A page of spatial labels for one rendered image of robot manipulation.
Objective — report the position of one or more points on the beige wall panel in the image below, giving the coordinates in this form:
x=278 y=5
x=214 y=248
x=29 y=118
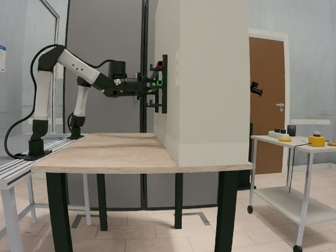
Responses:
x=208 y=81

